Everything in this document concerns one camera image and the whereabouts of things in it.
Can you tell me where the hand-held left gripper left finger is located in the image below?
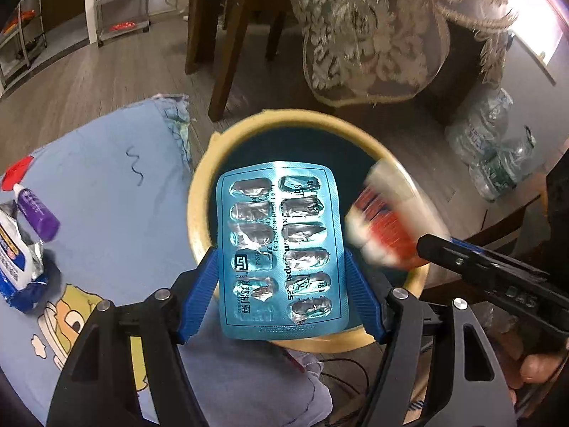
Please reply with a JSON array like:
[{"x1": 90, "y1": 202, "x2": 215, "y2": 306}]
[{"x1": 47, "y1": 247, "x2": 219, "y2": 427}]

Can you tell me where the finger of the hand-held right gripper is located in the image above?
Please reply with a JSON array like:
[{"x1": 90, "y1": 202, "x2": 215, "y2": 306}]
[{"x1": 417, "y1": 233, "x2": 504, "y2": 295}]

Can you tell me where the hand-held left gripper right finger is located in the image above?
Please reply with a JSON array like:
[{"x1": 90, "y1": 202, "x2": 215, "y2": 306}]
[{"x1": 343, "y1": 249, "x2": 519, "y2": 427}]

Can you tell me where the red white wrapper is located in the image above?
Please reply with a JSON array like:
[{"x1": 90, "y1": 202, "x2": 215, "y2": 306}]
[{"x1": 344, "y1": 162, "x2": 427, "y2": 270}]

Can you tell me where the blue blister pack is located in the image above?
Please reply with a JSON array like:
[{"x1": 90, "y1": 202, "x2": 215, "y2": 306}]
[{"x1": 216, "y1": 160, "x2": 350, "y2": 339}]

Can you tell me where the yellow trash bin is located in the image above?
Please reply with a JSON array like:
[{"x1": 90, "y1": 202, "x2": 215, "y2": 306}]
[{"x1": 187, "y1": 109, "x2": 432, "y2": 352}]

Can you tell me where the person's right hand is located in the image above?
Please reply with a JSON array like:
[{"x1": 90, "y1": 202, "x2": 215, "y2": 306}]
[{"x1": 507, "y1": 349, "x2": 569, "y2": 406}]

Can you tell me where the pack of water bottles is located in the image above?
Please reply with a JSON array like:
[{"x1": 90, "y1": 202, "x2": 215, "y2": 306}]
[{"x1": 445, "y1": 89, "x2": 536, "y2": 201}]

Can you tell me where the blue printed blanket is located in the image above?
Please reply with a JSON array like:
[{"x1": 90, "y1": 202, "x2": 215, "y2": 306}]
[{"x1": 0, "y1": 93, "x2": 334, "y2": 427}]

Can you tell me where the purple bottle with white cap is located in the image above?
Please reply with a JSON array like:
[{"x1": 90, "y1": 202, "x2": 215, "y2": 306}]
[{"x1": 15, "y1": 184, "x2": 60, "y2": 241}]

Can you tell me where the blue wet wipes packet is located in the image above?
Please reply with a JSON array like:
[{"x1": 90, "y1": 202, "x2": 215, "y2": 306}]
[{"x1": 0, "y1": 202, "x2": 60, "y2": 314}]

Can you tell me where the table with lace cloth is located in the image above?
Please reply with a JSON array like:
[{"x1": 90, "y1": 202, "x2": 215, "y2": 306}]
[{"x1": 164, "y1": 0, "x2": 521, "y2": 107}]

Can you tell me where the wooden chair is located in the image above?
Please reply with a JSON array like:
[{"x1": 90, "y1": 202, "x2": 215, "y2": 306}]
[{"x1": 184, "y1": 0, "x2": 294, "y2": 122}]

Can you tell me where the window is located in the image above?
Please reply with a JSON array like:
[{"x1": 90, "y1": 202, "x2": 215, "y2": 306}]
[{"x1": 511, "y1": 0, "x2": 567, "y2": 85}]

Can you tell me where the white shelf rack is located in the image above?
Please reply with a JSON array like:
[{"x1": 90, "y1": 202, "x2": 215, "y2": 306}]
[{"x1": 84, "y1": 0, "x2": 152, "y2": 47}]

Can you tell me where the grey shelf rack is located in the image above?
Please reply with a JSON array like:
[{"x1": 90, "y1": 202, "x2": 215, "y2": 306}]
[{"x1": 0, "y1": 0, "x2": 49, "y2": 94}]

